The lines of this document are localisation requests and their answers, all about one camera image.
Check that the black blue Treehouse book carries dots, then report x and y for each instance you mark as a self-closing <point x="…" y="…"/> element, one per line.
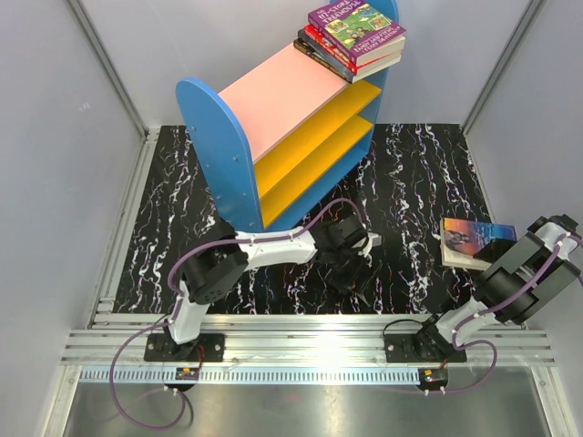
<point x="313" y="55"/>

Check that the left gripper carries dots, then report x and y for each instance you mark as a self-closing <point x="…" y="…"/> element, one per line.
<point x="353" y="281"/>

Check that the white slotted cable duct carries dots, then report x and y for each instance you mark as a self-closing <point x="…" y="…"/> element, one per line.
<point x="264" y="376"/>

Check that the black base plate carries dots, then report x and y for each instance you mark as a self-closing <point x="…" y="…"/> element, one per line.
<point x="405" y="348"/>
<point x="208" y="347"/>

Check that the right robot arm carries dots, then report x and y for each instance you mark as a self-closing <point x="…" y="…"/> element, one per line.
<point x="515" y="287"/>

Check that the red 13-Storey Treehouse book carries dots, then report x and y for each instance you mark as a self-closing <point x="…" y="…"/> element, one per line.
<point x="365" y="63"/>

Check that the aluminium mounting rail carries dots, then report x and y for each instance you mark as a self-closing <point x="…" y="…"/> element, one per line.
<point x="324" y="341"/>

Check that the blue Jane Eyre book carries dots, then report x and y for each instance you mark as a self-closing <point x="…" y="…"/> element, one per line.
<point x="467" y="244"/>

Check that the black marble pattern mat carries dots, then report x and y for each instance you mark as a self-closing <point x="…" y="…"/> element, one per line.
<point x="377" y="232"/>

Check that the Nineteen Eighty-Four book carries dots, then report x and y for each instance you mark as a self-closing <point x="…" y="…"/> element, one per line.
<point x="315" y="46"/>

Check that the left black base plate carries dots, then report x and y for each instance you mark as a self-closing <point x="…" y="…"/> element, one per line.
<point x="208" y="347"/>

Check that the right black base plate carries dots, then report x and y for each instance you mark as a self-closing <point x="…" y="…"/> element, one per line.
<point x="405" y="348"/>

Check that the purple 117-Storey Treehouse book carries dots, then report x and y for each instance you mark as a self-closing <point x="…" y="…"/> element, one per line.
<point x="355" y="26"/>

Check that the blue pink yellow bookshelf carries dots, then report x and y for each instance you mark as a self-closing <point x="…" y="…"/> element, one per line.
<point x="273" y="143"/>

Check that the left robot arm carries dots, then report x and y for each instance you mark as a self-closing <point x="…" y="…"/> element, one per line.
<point x="207" y="273"/>

